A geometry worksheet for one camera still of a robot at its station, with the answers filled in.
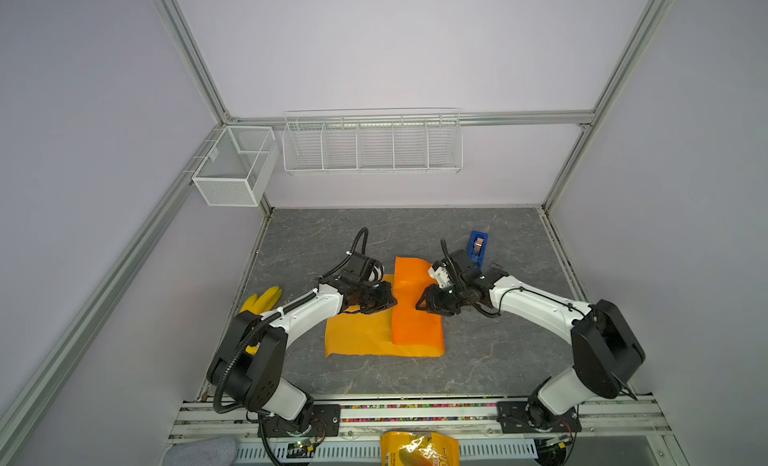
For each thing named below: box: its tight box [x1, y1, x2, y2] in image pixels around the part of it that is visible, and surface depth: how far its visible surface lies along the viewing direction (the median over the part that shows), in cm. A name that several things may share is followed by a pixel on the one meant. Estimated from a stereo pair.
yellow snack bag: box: [380, 431, 460, 466], surface depth 67 cm
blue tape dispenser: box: [469, 230, 489, 267], surface depth 104 cm
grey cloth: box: [162, 437, 238, 466], surface depth 69 cm
